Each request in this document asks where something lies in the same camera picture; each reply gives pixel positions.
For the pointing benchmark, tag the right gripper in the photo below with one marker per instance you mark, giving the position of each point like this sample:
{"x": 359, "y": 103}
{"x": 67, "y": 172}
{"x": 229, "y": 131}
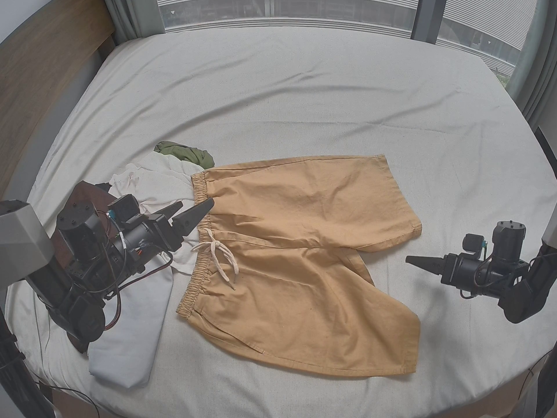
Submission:
{"x": 459, "y": 270}

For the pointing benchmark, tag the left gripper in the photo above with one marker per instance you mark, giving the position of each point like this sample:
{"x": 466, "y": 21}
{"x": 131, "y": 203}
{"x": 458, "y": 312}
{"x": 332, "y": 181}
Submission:
{"x": 156, "y": 233}

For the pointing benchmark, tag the tan shorts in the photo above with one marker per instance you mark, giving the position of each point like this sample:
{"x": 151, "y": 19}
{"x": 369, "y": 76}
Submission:
{"x": 304, "y": 255}

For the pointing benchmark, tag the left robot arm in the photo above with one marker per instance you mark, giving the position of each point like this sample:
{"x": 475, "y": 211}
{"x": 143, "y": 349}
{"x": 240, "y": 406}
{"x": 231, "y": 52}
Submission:
{"x": 80, "y": 229}

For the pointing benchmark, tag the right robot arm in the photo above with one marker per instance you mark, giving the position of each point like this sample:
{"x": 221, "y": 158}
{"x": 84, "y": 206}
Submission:
{"x": 509, "y": 240}

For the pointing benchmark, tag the bed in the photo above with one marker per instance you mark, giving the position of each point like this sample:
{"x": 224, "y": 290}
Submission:
{"x": 304, "y": 102}

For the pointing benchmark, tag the cream garment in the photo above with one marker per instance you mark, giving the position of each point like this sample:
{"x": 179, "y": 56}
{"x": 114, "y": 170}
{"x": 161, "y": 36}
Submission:
{"x": 165, "y": 181}

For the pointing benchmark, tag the green garment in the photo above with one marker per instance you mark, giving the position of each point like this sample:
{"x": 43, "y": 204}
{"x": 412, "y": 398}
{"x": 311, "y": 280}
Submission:
{"x": 191, "y": 153}

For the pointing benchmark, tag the brown garment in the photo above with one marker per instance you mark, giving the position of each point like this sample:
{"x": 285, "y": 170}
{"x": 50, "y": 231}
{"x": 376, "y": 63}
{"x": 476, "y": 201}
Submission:
{"x": 89, "y": 192}

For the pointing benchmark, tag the pale grey garment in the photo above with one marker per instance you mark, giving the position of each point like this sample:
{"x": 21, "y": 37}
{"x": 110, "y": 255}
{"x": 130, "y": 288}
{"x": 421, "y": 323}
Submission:
{"x": 130, "y": 342}

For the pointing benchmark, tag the grey-green curtain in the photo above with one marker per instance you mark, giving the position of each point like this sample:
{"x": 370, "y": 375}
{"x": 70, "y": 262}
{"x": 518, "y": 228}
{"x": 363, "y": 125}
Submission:
{"x": 537, "y": 37}
{"x": 130, "y": 7}

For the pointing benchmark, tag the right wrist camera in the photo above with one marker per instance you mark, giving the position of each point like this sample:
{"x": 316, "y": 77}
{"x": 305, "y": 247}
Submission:
{"x": 473, "y": 243}

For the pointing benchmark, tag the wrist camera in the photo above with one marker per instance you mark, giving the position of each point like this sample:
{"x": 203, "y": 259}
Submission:
{"x": 124, "y": 207}
{"x": 473, "y": 243}

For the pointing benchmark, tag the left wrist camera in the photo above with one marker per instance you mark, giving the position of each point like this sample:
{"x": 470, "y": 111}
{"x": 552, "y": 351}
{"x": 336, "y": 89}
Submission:
{"x": 124, "y": 207}

